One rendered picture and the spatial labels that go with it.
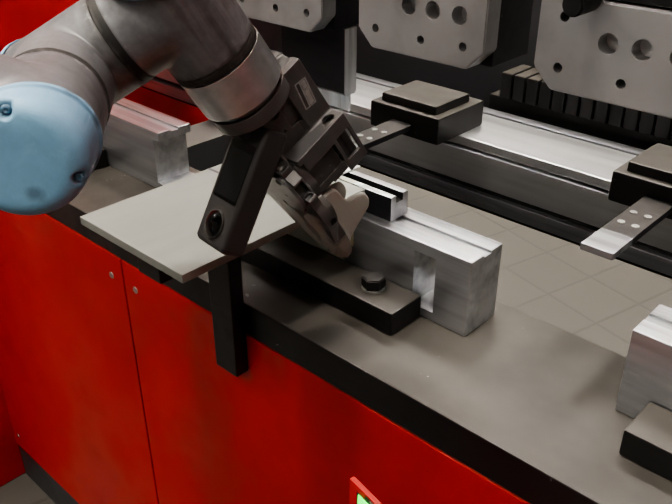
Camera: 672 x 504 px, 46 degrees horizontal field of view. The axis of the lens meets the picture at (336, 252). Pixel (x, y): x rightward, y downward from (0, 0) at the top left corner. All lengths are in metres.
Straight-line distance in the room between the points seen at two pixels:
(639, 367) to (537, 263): 2.06
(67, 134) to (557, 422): 0.53
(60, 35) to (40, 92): 0.12
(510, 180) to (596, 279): 1.72
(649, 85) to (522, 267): 2.15
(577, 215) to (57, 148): 0.74
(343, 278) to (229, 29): 0.40
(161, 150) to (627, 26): 0.75
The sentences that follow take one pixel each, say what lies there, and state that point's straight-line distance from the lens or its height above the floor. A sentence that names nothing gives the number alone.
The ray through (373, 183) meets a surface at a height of 1.00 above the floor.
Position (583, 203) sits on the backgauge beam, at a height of 0.95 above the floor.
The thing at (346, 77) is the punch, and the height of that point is 1.12.
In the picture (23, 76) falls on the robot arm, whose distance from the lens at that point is 0.51.
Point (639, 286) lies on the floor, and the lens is 2.80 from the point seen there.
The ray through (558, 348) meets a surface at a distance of 0.89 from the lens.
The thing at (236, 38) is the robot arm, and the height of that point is 1.23.
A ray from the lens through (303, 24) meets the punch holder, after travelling 0.88.
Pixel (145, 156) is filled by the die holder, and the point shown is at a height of 0.92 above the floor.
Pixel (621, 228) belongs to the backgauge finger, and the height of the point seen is 1.00.
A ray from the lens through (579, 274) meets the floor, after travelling 2.80.
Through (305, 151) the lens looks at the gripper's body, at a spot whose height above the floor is 1.13.
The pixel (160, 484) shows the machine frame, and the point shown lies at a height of 0.40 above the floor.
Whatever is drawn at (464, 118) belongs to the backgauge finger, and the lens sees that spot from 1.12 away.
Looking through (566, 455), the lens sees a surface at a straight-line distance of 0.76.
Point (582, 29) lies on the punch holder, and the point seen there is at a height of 1.23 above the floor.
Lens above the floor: 1.38
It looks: 30 degrees down
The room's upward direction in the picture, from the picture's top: straight up
